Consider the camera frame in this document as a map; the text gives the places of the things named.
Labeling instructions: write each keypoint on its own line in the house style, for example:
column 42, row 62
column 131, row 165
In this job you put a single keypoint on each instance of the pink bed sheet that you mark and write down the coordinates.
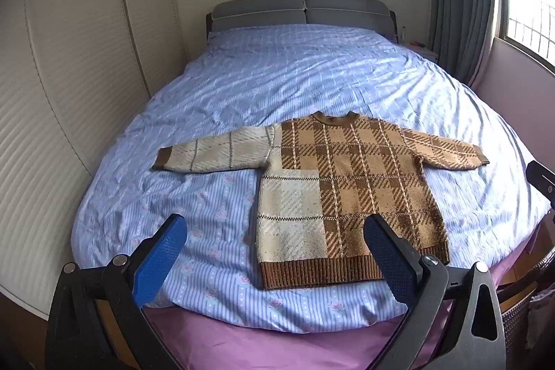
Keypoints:
column 282, row 348

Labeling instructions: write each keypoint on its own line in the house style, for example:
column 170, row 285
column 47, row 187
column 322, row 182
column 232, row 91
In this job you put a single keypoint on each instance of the white nightstand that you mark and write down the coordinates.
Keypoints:
column 422, row 52

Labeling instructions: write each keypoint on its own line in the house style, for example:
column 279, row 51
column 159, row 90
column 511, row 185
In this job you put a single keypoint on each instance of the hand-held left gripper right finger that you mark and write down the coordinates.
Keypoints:
column 392, row 261

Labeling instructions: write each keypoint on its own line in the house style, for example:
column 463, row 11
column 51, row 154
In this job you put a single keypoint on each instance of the grey headboard cushion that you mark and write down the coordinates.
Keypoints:
column 347, row 10
column 260, row 12

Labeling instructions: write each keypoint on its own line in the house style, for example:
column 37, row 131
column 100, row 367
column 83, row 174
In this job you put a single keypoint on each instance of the blue striped floral blanket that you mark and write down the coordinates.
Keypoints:
column 282, row 75

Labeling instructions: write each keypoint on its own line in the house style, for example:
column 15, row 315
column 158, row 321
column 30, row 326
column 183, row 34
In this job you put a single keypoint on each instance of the dark bed headboard frame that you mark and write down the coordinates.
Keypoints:
column 208, row 27

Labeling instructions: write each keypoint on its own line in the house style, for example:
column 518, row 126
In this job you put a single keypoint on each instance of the brown plaid knit sweater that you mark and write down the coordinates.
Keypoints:
column 347, row 179

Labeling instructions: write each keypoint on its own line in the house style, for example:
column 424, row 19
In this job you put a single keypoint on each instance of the cream louvered wardrobe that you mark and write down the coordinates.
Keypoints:
column 78, row 92

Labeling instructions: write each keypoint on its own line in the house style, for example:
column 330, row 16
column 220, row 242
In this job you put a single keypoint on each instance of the dark wicker basket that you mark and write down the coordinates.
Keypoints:
column 516, row 322

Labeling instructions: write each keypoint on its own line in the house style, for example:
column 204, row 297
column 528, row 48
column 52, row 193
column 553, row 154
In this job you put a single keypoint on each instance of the window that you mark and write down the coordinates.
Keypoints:
column 529, row 6

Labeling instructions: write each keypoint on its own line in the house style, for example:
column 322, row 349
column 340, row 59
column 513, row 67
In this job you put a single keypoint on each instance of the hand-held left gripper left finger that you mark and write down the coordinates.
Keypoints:
column 160, row 257

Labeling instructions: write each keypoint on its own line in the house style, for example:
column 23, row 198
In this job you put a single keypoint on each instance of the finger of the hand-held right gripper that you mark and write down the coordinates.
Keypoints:
column 544, row 179

